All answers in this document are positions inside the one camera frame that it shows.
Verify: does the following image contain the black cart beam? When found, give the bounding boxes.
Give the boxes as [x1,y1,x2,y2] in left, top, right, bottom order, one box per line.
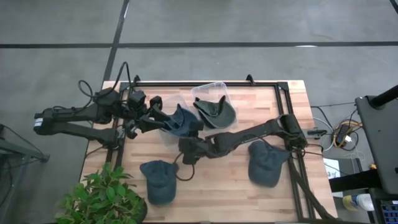
[328,169,385,193]

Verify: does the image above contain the clear plastic storage bin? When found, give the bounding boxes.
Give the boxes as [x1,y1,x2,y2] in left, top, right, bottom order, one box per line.
[157,93,206,147]
[190,81,239,131]

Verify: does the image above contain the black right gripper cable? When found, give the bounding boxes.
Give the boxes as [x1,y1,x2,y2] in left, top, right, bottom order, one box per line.
[173,152,196,182]

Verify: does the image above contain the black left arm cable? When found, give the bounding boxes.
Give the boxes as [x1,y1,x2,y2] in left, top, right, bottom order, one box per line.
[77,61,133,100]

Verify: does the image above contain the black pole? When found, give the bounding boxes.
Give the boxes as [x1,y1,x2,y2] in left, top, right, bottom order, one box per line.
[369,84,398,109]

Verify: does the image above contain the white bottle yellow cap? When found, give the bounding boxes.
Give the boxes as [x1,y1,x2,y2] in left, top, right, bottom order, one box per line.
[341,193,375,212]

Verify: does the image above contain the dark green baseball cap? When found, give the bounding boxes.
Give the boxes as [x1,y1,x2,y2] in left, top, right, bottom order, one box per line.
[192,95,238,130]

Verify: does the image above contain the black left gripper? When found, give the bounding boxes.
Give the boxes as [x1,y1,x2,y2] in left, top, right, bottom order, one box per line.
[124,95,172,140]

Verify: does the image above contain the grey metal stand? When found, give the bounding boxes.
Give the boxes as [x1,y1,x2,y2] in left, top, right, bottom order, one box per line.
[0,123,50,164]

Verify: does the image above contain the yellow cable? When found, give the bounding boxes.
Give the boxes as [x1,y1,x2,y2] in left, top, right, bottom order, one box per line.
[332,120,364,149]

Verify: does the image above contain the dark blue baseball cap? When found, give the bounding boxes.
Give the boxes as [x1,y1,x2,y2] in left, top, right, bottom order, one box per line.
[139,159,180,206]
[161,103,205,138]
[247,140,292,189]

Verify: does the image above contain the black sleeved cable bundle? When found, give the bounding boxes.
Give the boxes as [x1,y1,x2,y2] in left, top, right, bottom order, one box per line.
[287,149,338,222]

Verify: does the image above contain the black keypad coloured buttons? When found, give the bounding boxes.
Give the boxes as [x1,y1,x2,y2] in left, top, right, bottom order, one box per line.
[379,200,398,224]

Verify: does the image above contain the black plant pot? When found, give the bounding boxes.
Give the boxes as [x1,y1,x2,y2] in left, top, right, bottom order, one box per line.
[135,198,149,224]

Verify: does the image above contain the white paper sheet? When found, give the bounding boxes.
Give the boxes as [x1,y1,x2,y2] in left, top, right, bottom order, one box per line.
[323,157,341,180]

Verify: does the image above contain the green leafy plant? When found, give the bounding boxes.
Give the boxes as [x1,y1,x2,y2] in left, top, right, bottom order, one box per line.
[54,161,147,224]

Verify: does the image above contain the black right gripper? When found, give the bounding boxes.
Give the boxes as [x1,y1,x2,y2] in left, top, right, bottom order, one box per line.
[178,119,223,165]

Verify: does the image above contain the black aluminium rig frame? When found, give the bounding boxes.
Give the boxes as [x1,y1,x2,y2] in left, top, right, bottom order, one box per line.
[104,81,340,223]

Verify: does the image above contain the black power adapter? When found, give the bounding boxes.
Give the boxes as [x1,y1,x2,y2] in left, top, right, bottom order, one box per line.
[336,124,351,147]

